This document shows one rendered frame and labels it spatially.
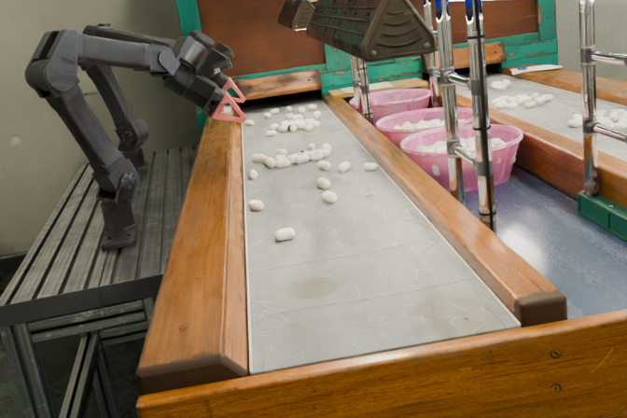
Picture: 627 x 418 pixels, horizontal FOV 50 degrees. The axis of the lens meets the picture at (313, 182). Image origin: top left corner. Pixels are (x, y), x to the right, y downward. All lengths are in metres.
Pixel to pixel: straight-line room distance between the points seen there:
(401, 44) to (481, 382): 0.37
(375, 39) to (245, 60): 1.77
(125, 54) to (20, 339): 0.61
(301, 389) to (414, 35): 0.39
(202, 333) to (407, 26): 0.41
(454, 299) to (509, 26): 1.91
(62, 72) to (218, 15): 1.14
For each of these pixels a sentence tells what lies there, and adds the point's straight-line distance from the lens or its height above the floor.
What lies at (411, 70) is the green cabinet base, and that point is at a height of 0.80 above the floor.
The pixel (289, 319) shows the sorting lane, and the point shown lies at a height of 0.74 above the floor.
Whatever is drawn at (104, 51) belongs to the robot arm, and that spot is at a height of 1.06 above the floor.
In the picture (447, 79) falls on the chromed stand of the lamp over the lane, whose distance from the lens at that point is 1.12.
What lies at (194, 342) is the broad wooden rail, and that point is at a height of 0.76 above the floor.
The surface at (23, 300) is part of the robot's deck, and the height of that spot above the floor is 0.67.
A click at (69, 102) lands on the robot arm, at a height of 0.98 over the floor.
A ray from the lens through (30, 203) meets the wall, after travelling 3.48.
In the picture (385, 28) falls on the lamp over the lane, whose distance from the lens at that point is 0.73.
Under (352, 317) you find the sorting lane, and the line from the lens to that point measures 0.83.
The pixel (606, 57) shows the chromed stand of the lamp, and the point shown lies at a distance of 1.17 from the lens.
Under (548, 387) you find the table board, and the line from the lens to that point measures 0.82.
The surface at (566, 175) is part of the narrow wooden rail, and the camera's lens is 1.40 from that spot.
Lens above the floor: 1.12
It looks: 15 degrees down
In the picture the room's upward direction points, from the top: 8 degrees counter-clockwise
